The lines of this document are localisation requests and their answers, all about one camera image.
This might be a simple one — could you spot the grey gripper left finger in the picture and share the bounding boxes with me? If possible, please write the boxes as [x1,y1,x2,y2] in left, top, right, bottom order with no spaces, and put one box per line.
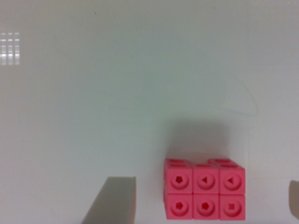
[81,176,136,224]

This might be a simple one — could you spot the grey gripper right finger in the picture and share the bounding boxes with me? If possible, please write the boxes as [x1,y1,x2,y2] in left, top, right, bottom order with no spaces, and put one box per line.
[289,180,299,219]

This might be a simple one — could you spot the pink snap-cube block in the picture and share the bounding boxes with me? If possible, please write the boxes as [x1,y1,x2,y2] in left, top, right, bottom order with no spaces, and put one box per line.
[164,158,246,220]

